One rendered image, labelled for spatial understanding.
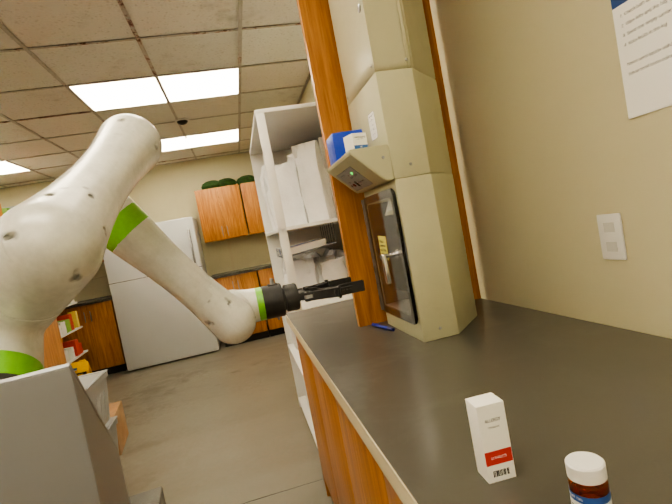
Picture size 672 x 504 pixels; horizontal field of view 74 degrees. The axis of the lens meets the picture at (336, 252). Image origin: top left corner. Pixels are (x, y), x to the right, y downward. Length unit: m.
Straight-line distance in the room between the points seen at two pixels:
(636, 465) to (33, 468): 0.71
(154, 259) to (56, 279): 0.43
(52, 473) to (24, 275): 0.23
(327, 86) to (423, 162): 0.53
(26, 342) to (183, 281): 0.42
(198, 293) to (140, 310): 5.18
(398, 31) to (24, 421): 1.23
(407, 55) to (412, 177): 0.34
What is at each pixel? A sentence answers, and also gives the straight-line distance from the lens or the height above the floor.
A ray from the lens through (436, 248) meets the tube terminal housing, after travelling 1.32.
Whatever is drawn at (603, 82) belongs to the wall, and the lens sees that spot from 1.28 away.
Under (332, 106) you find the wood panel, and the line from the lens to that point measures 1.67.
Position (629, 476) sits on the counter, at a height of 0.94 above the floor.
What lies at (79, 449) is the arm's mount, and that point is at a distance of 0.61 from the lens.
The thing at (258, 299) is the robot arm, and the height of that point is 1.16.
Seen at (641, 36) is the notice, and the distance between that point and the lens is 1.21.
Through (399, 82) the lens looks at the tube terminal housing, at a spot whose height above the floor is 1.67.
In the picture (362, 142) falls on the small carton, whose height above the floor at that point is 1.54.
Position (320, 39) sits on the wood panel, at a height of 1.97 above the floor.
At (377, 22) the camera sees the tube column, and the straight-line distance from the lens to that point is 1.40.
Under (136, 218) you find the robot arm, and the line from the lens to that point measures 1.08.
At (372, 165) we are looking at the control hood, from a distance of 1.27.
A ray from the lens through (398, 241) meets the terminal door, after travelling 1.30.
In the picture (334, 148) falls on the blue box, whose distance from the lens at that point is 1.44.
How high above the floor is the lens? 1.31
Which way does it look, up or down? 3 degrees down
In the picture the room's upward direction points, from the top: 11 degrees counter-clockwise
